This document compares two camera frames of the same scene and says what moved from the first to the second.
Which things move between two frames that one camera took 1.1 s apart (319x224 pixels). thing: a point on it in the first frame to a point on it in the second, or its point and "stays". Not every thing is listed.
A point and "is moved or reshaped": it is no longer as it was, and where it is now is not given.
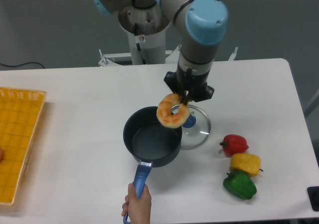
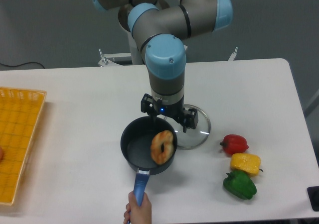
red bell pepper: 234,144 stays
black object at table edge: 313,193 stays
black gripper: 184,79 to 188,117
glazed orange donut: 164,115 is moved or reshaped
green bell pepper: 240,184 stays
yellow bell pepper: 249,163 stays
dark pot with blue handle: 150,143 is moved or reshaped
